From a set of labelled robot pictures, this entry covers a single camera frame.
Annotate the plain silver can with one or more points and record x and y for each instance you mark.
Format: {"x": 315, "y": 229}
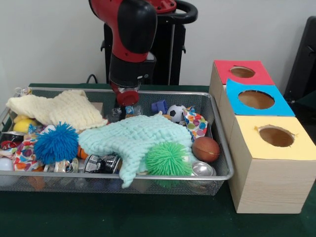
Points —
{"x": 202, "y": 169}

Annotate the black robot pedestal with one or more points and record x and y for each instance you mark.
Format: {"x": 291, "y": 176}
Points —
{"x": 177, "y": 54}

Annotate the black upright panel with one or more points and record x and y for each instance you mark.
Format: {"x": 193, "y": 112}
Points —
{"x": 304, "y": 61}

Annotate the small black white soccer ball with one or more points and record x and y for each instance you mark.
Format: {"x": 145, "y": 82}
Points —
{"x": 175, "y": 113}

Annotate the cream knit cloth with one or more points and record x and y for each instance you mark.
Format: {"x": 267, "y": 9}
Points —
{"x": 66, "y": 111}

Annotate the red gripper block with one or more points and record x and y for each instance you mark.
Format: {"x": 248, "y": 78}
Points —
{"x": 128, "y": 97}

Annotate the black printed can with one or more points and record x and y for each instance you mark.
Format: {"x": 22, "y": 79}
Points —
{"x": 101, "y": 164}

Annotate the colourful dotted cloth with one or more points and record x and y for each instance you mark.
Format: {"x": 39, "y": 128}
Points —
{"x": 198, "y": 126}

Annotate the blue spiky rubber ball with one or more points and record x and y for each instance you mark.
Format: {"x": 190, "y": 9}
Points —
{"x": 56, "y": 144}

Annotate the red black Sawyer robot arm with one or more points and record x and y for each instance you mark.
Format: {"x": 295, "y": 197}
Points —
{"x": 130, "y": 66}

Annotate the dark green tablecloth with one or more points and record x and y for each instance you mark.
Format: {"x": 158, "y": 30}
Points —
{"x": 307, "y": 116}
{"x": 123, "y": 217}

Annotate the mint green knit cloth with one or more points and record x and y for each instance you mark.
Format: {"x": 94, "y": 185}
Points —
{"x": 133, "y": 138}

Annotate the shallow clear mesh bin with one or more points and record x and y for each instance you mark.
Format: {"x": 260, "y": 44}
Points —
{"x": 74, "y": 184}

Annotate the wooden box with three holes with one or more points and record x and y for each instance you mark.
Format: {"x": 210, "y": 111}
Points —
{"x": 266, "y": 187}

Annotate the plain wooden cube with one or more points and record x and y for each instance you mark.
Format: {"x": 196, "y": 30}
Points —
{"x": 98, "y": 107}

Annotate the blue plastic packet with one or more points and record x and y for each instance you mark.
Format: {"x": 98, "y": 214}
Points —
{"x": 129, "y": 109}

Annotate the green spiky rubber ball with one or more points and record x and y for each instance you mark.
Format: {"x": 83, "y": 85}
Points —
{"x": 168, "y": 159}

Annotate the small brown football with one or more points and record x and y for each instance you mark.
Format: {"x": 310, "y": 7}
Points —
{"x": 206, "y": 149}

